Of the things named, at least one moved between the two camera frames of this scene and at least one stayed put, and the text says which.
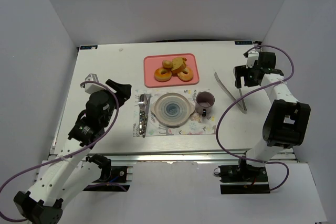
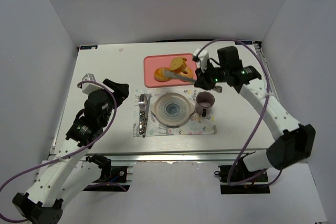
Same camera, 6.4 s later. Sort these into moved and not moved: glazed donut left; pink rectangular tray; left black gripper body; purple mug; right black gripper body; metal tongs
Moved: right black gripper body; metal tongs
Not moved: pink rectangular tray; purple mug; glazed donut left; left black gripper body
